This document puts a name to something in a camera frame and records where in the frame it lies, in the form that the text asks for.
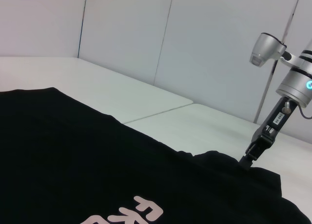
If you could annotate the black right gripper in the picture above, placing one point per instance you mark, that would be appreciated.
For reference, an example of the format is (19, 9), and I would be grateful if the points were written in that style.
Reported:
(273, 125)

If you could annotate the black shirt with FREE print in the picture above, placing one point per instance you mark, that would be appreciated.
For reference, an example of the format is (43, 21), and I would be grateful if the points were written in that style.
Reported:
(97, 148)

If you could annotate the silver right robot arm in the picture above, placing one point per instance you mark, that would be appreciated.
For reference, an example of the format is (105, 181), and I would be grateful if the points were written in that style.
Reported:
(297, 85)

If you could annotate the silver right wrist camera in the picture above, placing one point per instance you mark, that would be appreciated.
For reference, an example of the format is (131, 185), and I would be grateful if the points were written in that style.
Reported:
(265, 47)

